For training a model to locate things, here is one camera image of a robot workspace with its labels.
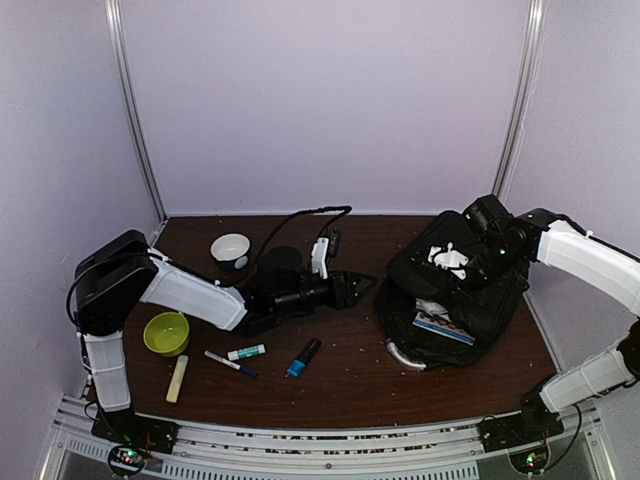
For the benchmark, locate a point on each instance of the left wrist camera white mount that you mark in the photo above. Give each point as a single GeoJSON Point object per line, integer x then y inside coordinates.
{"type": "Point", "coordinates": [324, 249]}

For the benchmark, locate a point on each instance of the right aluminium corner post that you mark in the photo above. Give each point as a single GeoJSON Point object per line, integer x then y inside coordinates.
{"type": "Point", "coordinates": [523, 94]}

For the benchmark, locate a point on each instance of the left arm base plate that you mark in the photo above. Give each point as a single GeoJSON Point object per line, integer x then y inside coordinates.
{"type": "Point", "coordinates": [157, 436]}

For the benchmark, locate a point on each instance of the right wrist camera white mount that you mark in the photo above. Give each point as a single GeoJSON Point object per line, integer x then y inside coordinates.
{"type": "Point", "coordinates": [449, 259]}

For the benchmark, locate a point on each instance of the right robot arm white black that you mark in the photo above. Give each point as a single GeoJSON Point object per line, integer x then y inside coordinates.
{"type": "Point", "coordinates": [556, 241]}

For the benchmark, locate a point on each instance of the green white glue stick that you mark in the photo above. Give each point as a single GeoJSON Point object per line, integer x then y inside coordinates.
{"type": "Point", "coordinates": [247, 352]}

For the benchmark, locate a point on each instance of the blue Hamer book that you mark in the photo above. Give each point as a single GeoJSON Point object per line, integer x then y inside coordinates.
{"type": "Point", "coordinates": [431, 308]}

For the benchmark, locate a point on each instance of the yellow highlighter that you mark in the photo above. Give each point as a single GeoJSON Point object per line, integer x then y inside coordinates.
{"type": "Point", "coordinates": [177, 379]}

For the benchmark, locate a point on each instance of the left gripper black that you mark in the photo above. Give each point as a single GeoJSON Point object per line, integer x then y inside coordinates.
{"type": "Point", "coordinates": [344, 295]}

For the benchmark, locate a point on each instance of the blue black highlighter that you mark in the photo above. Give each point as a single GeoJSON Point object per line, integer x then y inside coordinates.
{"type": "Point", "coordinates": [303, 359]}

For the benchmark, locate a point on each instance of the aluminium front rail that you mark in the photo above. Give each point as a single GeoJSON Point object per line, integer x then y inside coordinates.
{"type": "Point", "coordinates": [446, 450]}

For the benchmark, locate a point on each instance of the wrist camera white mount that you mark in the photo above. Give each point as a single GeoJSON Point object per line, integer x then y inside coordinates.
{"type": "Point", "coordinates": [324, 249]}
{"type": "Point", "coordinates": [449, 259]}

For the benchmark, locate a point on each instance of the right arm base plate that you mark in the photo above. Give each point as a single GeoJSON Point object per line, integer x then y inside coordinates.
{"type": "Point", "coordinates": [498, 433]}

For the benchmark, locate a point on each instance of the black student bag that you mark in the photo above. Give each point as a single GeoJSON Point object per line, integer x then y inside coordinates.
{"type": "Point", "coordinates": [484, 313]}

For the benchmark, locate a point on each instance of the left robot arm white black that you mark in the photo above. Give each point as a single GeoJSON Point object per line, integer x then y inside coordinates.
{"type": "Point", "coordinates": [127, 271]}

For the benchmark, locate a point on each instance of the aluminium corner post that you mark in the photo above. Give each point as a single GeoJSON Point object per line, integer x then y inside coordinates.
{"type": "Point", "coordinates": [118, 41]}
{"type": "Point", "coordinates": [523, 94]}

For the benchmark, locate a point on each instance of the green plastic bowl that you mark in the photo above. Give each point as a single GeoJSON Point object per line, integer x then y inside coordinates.
{"type": "Point", "coordinates": [167, 334]}

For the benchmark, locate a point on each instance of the white black ceramic bowl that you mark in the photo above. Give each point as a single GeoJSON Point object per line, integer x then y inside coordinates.
{"type": "Point", "coordinates": [231, 252]}

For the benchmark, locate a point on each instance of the left aluminium corner post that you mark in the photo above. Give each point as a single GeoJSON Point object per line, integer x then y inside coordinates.
{"type": "Point", "coordinates": [118, 41]}

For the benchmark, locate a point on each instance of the dog picture book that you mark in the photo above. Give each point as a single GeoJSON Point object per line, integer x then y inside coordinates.
{"type": "Point", "coordinates": [440, 326]}

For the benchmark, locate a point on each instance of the white blue pen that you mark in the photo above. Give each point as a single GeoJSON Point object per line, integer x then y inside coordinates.
{"type": "Point", "coordinates": [228, 363]}

